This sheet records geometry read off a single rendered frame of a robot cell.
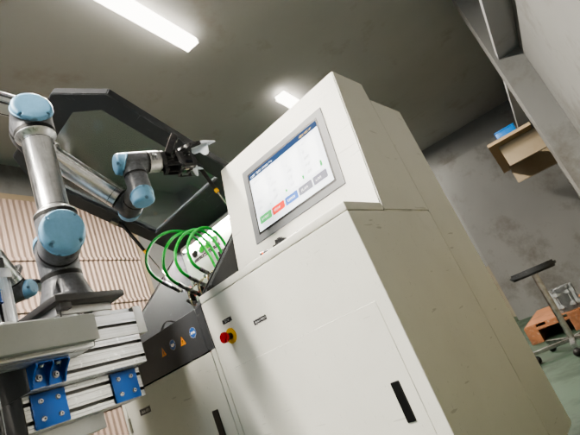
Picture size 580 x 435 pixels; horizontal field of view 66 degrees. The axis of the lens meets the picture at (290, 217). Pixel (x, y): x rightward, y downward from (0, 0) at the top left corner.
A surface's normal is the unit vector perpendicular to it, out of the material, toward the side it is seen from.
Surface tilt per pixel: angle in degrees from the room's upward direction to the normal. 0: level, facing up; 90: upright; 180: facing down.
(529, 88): 90
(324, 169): 76
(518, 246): 90
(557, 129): 90
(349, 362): 90
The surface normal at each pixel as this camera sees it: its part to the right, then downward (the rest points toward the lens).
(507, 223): -0.51, -0.07
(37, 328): 0.77, -0.47
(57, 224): 0.52, -0.34
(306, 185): -0.70, -0.21
